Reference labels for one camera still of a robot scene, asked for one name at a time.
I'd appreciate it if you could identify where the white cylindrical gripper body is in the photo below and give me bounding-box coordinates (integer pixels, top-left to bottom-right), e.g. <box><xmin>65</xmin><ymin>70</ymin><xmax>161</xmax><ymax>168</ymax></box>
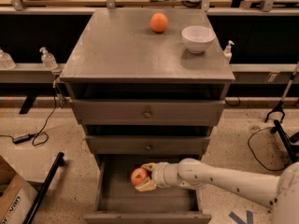
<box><xmin>151</xmin><ymin>162</ymin><xmax>181</xmax><ymax>188</ymax></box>

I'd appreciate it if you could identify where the red apple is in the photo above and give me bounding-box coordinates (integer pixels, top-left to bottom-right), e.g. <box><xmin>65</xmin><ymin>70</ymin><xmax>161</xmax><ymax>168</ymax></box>
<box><xmin>131</xmin><ymin>168</ymin><xmax>149</xmax><ymax>186</ymax></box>

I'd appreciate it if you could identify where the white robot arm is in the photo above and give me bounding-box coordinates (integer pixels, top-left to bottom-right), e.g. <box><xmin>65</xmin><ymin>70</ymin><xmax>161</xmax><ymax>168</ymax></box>
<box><xmin>131</xmin><ymin>158</ymin><xmax>299</xmax><ymax>224</ymax></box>

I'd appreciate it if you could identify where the grey open bottom drawer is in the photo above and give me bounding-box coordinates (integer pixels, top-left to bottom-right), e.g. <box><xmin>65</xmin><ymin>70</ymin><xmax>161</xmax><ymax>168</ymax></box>
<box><xmin>84</xmin><ymin>154</ymin><xmax>211</xmax><ymax>224</ymax></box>

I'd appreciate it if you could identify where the grey middle drawer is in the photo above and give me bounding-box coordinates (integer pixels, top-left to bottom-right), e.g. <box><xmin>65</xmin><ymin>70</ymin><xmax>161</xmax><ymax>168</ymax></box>
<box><xmin>85</xmin><ymin>135</ymin><xmax>209</xmax><ymax>155</ymax></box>

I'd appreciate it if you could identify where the grey top drawer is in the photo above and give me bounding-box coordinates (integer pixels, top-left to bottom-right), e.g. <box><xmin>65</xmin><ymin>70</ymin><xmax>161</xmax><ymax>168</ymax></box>
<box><xmin>70</xmin><ymin>99</ymin><xmax>224</xmax><ymax>126</ymax></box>

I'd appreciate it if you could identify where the grey wooden drawer cabinet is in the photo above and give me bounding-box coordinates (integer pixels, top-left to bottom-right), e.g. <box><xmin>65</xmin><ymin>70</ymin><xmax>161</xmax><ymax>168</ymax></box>
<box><xmin>59</xmin><ymin>7</ymin><xmax>235</xmax><ymax>170</ymax></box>

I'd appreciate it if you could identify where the black bar on floor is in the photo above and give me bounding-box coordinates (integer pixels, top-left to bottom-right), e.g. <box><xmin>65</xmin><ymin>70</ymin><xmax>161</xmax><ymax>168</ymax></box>
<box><xmin>22</xmin><ymin>152</ymin><xmax>64</xmax><ymax>224</ymax></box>

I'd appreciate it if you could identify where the black stand leg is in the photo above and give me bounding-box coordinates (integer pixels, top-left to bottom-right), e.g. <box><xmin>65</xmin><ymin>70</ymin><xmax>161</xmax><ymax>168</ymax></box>
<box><xmin>271</xmin><ymin>119</ymin><xmax>299</xmax><ymax>162</ymax></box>

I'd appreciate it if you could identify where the cardboard box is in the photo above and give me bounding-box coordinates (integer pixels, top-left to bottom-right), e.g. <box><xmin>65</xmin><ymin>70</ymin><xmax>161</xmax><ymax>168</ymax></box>
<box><xmin>0</xmin><ymin>156</ymin><xmax>37</xmax><ymax>224</ymax></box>

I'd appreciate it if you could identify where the grabber tool with white pole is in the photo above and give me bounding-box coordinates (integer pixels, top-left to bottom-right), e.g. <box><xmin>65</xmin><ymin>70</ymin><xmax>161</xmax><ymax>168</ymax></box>
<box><xmin>264</xmin><ymin>62</ymin><xmax>299</xmax><ymax>122</ymax></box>

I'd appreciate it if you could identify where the white ceramic bowl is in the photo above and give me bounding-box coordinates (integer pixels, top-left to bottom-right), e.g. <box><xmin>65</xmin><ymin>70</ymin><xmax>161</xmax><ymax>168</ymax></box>
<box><xmin>181</xmin><ymin>25</ymin><xmax>216</xmax><ymax>53</ymax></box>

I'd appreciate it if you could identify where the orange fruit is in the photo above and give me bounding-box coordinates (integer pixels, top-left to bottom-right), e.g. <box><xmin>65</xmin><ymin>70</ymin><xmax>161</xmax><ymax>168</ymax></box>
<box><xmin>150</xmin><ymin>13</ymin><xmax>168</xmax><ymax>33</ymax></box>

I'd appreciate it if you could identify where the clear pump bottle left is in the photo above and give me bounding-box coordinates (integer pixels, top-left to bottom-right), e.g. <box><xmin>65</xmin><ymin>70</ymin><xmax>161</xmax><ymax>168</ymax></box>
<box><xmin>39</xmin><ymin>47</ymin><xmax>58</xmax><ymax>70</ymax></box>

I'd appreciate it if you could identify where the black cable on floor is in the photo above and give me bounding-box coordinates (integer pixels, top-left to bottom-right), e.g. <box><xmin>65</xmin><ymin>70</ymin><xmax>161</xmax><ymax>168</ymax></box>
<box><xmin>247</xmin><ymin>126</ymin><xmax>292</xmax><ymax>173</ymax></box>

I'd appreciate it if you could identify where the black power adapter with cable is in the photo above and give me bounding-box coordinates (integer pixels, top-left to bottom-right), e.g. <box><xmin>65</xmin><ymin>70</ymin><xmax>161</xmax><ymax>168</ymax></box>
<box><xmin>0</xmin><ymin>79</ymin><xmax>65</xmax><ymax>147</ymax></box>

